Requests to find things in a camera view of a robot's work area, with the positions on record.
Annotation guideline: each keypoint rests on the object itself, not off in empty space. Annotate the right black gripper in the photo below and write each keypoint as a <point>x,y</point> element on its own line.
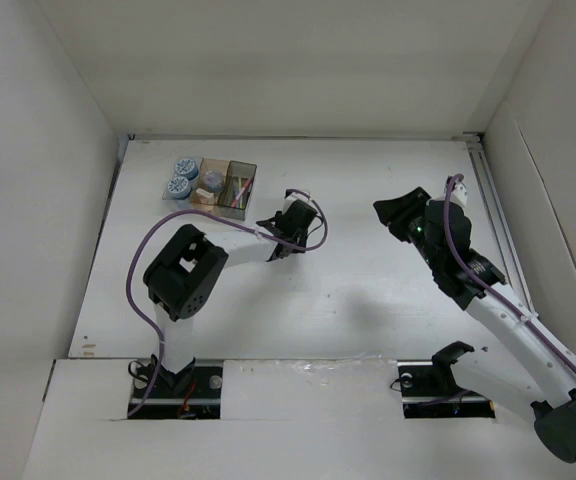
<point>404,206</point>

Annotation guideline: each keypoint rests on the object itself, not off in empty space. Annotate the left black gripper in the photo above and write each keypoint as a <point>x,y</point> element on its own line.
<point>301,240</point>

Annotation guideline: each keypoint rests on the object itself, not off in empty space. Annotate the pink highlighter pen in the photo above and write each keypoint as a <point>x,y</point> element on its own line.
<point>246,189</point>

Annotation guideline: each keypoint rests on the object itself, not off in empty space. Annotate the clear jar of paper clips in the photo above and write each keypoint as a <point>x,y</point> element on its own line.
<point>214,181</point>

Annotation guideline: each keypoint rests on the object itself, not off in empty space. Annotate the white staple box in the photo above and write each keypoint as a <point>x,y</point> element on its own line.
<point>204,193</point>

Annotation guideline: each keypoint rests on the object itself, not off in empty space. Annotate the blue white tape jar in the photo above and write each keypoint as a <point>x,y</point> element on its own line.
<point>188,167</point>
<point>179,188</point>

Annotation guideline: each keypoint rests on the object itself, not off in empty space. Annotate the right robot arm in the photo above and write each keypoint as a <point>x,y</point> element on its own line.
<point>546,398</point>

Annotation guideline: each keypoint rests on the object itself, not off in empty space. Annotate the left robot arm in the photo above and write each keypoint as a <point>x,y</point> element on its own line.
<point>182,276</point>

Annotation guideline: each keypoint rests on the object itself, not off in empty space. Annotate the smoky grey plastic container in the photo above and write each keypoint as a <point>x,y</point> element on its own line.
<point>236,169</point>

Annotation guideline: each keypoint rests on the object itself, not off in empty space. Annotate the amber plastic container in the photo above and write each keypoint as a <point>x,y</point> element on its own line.
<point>208,164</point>

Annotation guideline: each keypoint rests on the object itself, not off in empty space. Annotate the clear plastic container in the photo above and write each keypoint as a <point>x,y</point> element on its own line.
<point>185,202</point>

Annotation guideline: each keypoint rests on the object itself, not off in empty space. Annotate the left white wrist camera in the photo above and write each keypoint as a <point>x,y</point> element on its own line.
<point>293,195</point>

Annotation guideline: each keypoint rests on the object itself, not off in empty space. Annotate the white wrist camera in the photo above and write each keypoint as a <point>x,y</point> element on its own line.
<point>293,195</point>
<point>456,188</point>

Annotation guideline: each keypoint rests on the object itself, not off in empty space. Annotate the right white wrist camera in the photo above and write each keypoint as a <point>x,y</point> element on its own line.
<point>456,188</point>

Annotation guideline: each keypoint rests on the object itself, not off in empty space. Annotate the aluminium rail right side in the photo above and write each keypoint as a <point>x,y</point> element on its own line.
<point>500,227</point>

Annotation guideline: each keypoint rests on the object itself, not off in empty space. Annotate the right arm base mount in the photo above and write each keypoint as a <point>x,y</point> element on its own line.
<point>427,392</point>

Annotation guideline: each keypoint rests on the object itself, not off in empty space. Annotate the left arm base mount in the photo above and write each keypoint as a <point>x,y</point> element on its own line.
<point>192,394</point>

